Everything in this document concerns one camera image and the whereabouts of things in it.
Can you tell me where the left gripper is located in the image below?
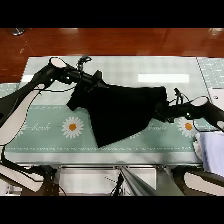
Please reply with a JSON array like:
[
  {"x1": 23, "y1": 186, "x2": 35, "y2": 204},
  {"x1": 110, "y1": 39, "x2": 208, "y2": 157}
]
[{"x1": 86, "y1": 69, "x2": 109, "y2": 91}]

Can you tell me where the black garment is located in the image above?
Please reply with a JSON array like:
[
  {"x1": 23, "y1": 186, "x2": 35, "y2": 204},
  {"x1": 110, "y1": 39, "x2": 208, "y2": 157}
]
[{"x1": 66, "y1": 79, "x2": 168, "y2": 149}]

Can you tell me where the light blue garment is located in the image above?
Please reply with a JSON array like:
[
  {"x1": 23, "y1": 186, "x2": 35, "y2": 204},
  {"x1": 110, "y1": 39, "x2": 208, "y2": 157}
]
[{"x1": 192, "y1": 130, "x2": 224, "y2": 178}]

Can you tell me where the black cable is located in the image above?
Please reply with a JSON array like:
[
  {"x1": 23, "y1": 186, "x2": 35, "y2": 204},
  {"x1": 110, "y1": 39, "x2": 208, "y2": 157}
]
[{"x1": 110, "y1": 172, "x2": 126, "y2": 197}]

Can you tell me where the silver frame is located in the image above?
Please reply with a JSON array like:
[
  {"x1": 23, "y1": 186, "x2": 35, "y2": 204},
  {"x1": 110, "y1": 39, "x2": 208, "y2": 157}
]
[{"x1": 0, "y1": 162, "x2": 224, "y2": 197}]

